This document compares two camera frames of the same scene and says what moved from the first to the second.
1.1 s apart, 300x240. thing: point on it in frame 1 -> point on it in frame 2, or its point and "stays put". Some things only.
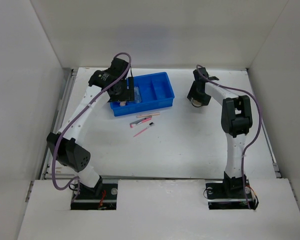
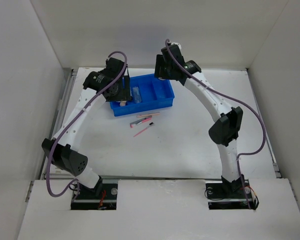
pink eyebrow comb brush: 151,124 stays put
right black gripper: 205,99 -> 160,62
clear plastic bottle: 137,95 stays put
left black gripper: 128,83 stays put
